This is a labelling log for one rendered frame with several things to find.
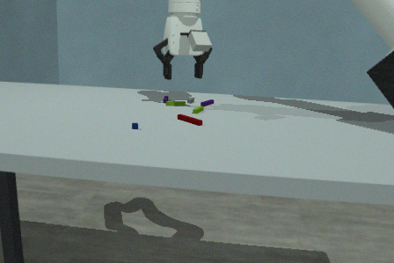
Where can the lime green rod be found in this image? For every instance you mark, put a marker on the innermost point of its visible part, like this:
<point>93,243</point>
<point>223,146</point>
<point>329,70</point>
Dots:
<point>198,109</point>
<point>175,103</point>

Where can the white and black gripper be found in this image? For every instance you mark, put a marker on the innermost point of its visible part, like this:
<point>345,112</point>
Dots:
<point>179,44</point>

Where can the red rod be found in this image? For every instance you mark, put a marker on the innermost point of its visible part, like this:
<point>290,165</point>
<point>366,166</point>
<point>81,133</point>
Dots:
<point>189,119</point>

